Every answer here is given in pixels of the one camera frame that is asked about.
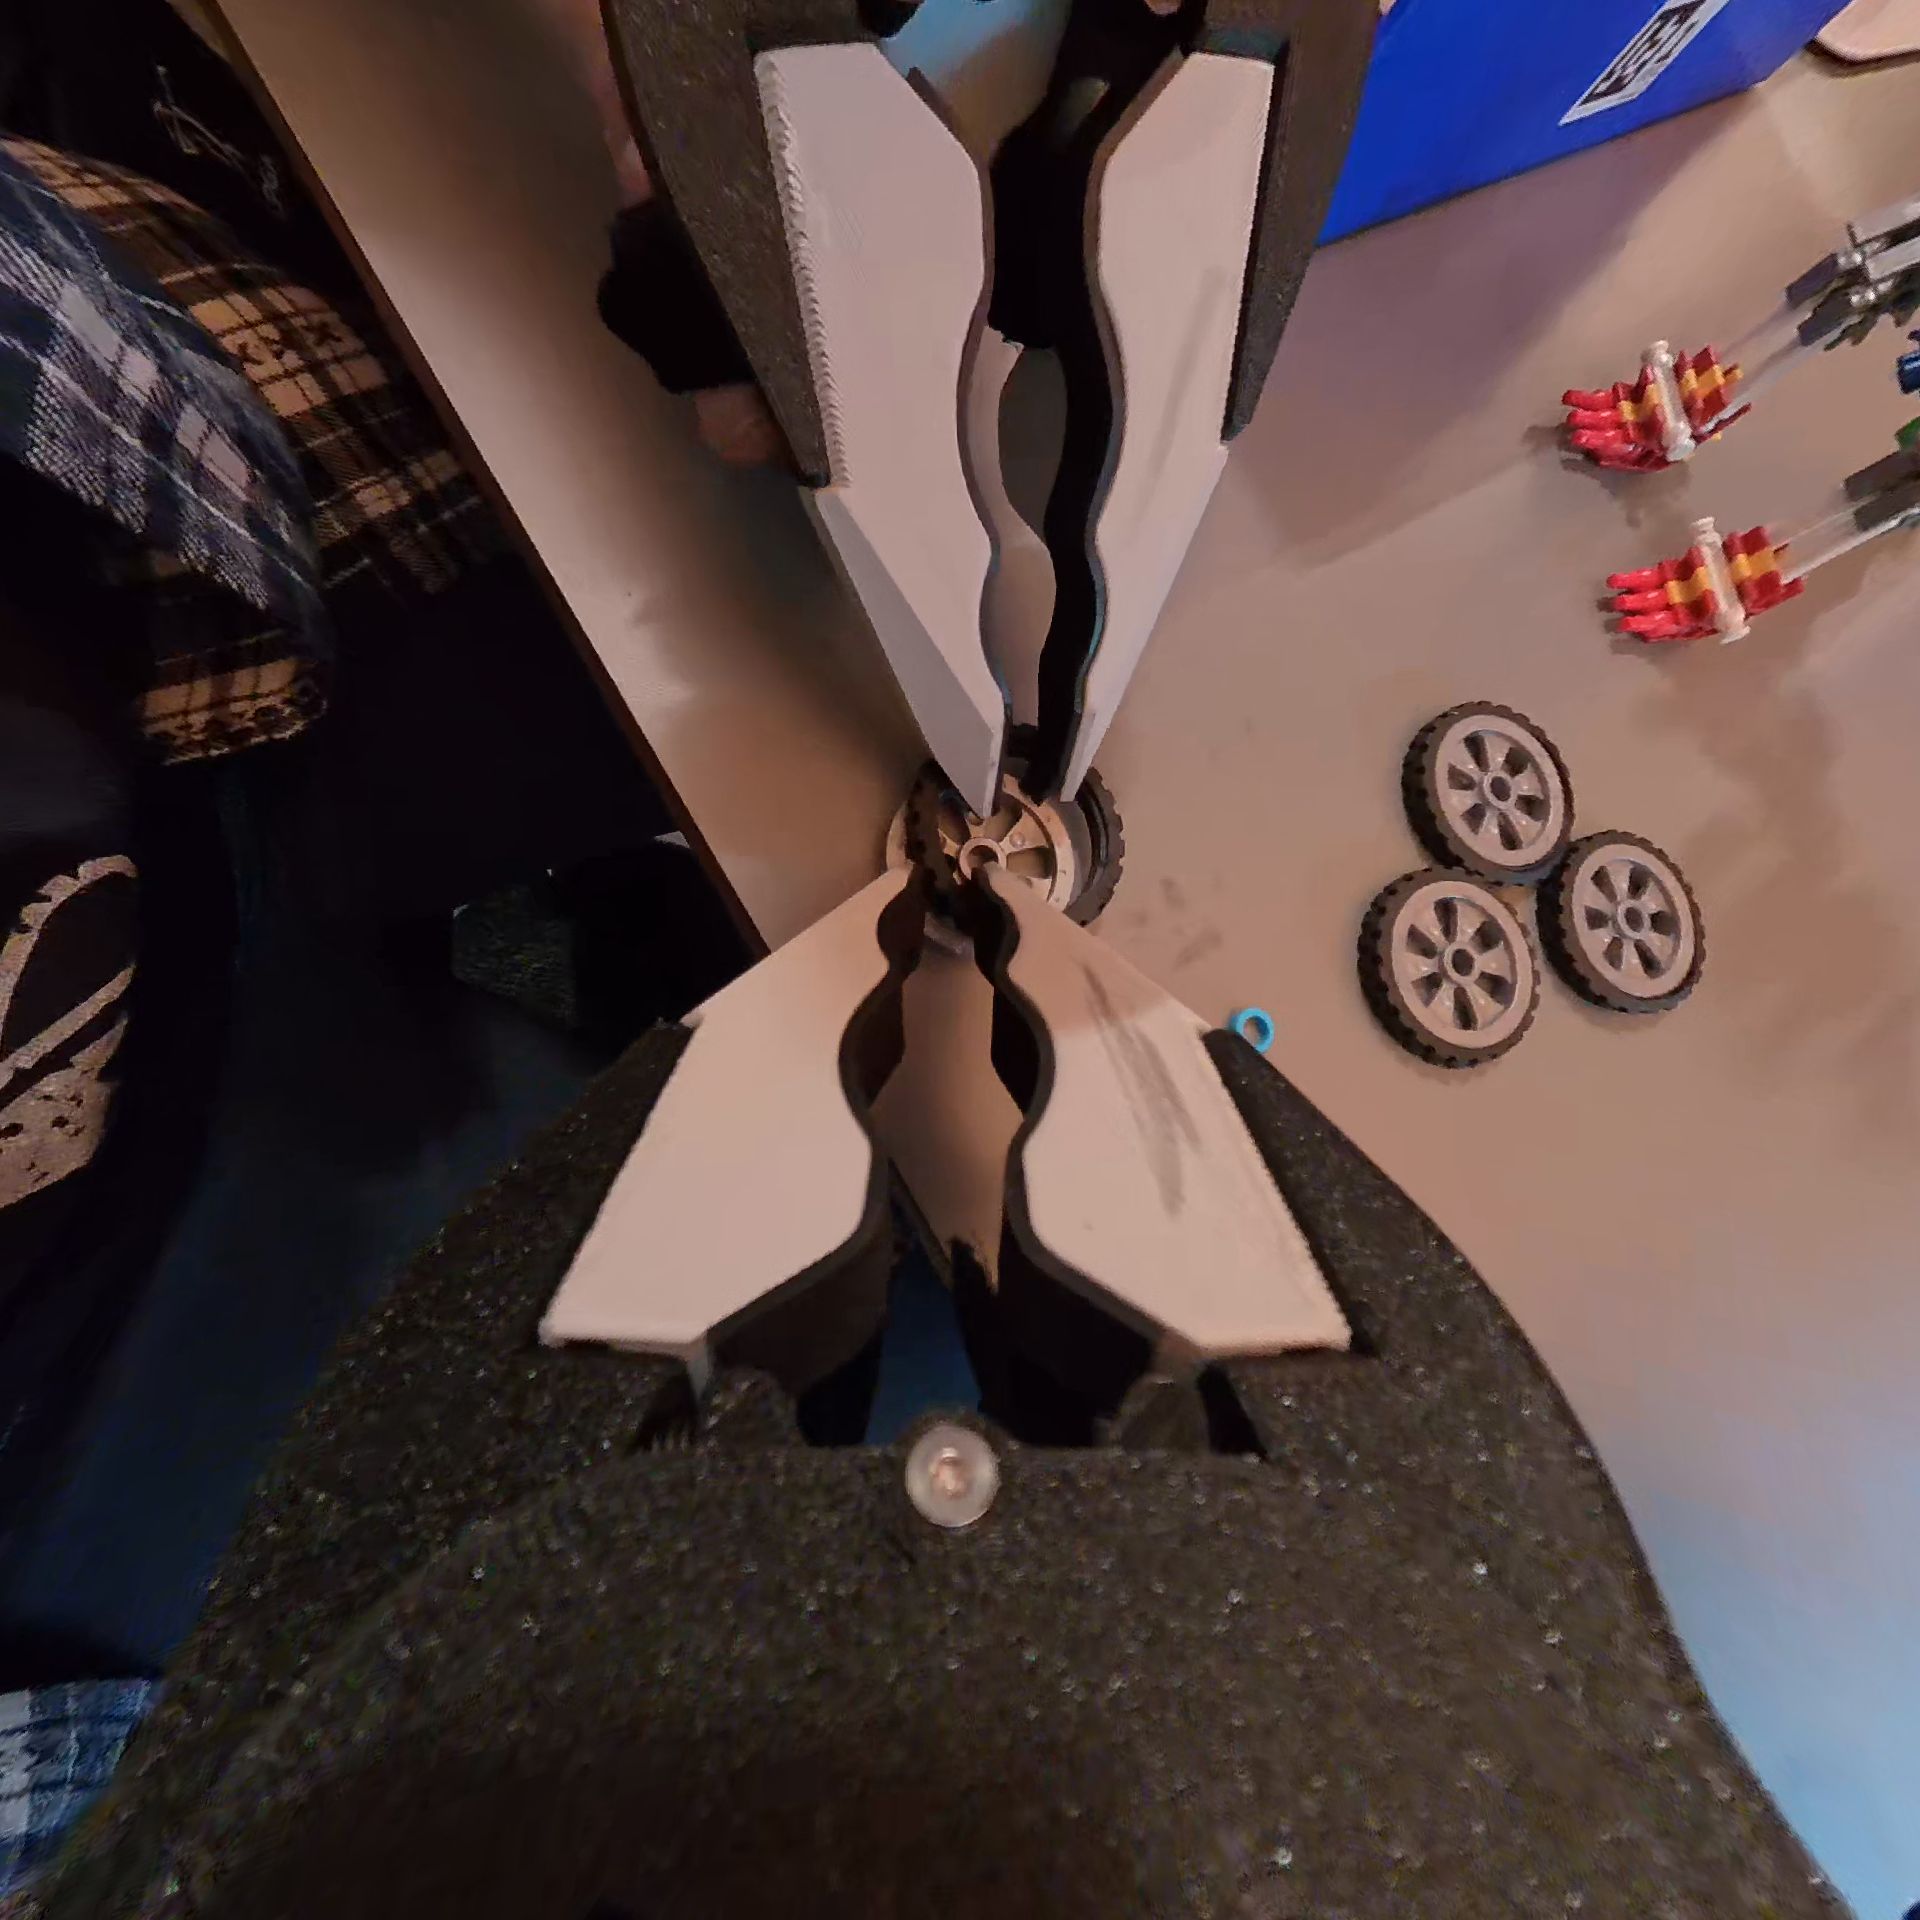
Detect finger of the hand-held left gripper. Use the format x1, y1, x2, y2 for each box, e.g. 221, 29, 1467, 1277
1040, 54, 1277, 798
754, 41, 1011, 819

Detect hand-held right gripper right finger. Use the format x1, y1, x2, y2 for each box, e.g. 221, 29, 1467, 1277
977, 866, 1355, 1445

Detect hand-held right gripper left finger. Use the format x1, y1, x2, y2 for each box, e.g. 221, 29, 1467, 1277
537, 866, 922, 1445

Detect person's dark trousers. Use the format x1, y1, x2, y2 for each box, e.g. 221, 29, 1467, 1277
0, 1020, 692, 1689

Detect colourful construction toy figure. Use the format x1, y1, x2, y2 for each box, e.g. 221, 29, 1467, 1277
1560, 194, 1920, 646

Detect person's plaid shirt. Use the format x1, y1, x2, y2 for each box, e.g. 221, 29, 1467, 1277
0, 134, 496, 1853

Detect grey toy wheel black tyre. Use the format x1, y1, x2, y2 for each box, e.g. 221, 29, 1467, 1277
1359, 866, 1546, 1069
1402, 700, 1578, 885
1536, 829, 1707, 1014
884, 723, 1128, 963

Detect blue plastic bin white tag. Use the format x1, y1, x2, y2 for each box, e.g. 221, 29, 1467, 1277
1319, 0, 1853, 249

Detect person's left hand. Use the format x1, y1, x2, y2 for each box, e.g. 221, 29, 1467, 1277
600, 12, 788, 472

